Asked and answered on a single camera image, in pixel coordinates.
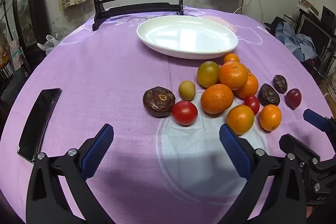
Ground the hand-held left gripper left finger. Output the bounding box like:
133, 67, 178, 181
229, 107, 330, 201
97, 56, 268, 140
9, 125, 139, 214
26, 123, 116, 224

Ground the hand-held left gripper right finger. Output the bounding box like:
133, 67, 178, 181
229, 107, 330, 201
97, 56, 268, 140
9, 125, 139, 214
219, 123, 307, 224

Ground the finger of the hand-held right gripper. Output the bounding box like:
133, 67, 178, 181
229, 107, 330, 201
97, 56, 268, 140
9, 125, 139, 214
279, 134, 321, 165
303, 109, 336, 135

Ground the dark red cherry tomato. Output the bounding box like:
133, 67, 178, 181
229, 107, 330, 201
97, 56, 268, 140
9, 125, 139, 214
285, 88, 302, 110

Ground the small orange tangerine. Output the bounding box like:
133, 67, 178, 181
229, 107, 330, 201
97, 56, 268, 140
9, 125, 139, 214
223, 53, 240, 65
259, 104, 282, 132

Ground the large orange tangerine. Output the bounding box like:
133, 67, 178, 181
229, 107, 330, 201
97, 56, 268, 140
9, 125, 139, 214
201, 84, 234, 114
219, 61, 249, 91

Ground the large brown water chestnut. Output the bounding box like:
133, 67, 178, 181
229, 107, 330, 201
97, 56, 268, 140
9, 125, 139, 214
143, 86, 176, 118

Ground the white oval plate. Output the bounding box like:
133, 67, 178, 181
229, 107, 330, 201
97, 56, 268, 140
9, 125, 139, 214
136, 16, 239, 60

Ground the cardboard box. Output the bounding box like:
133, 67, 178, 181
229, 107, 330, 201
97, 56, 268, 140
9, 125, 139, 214
319, 77, 336, 109

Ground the yellow-orange tangerine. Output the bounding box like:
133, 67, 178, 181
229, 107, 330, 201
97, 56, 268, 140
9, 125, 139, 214
226, 105, 255, 135

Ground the black smartphone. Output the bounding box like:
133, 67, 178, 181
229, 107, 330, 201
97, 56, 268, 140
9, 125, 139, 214
17, 88, 63, 164

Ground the blue clothes pile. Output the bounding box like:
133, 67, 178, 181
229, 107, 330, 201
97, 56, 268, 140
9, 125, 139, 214
274, 22, 318, 62

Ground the small tan longan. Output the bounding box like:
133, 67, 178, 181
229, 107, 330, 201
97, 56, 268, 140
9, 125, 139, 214
178, 81, 196, 101

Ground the green-yellow tangerine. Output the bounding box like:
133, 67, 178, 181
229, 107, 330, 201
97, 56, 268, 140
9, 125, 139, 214
197, 61, 221, 88

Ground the purple tablecloth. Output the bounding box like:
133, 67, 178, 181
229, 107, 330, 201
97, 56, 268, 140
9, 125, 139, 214
0, 6, 336, 224

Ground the black monitor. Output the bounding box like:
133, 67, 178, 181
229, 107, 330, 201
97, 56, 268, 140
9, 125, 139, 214
299, 15, 334, 56

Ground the white plastic bag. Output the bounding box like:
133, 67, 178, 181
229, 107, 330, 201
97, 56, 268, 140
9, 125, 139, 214
37, 34, 62, 56

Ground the dark wooden cabinet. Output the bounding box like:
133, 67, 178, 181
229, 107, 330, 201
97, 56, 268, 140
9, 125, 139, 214
10, 0, 49, 67

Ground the white cable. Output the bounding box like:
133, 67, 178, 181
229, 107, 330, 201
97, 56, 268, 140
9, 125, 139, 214
234, 0, 253, 14

